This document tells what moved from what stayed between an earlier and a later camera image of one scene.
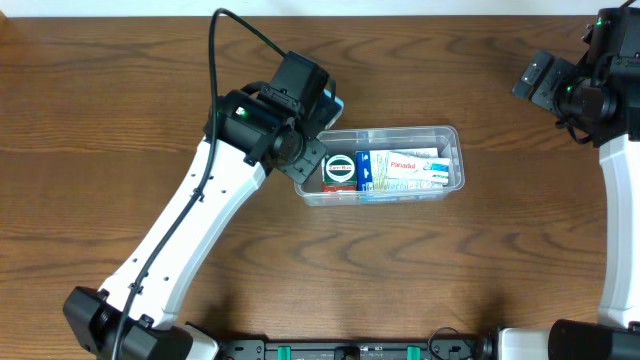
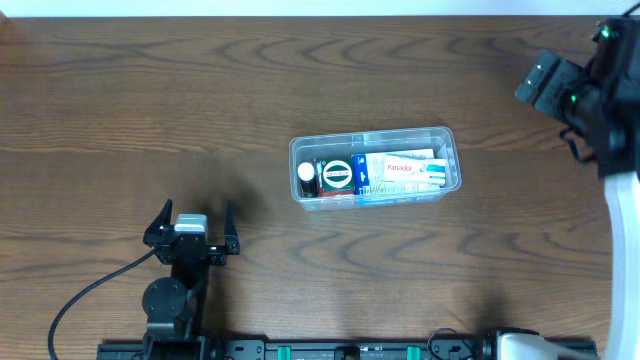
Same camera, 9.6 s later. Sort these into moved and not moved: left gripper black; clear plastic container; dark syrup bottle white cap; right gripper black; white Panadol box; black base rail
Moved: left gripper black; dark syrup bottle white cap
Not moved: white Panadol box; clear plastic container; black base rail; right gripper black
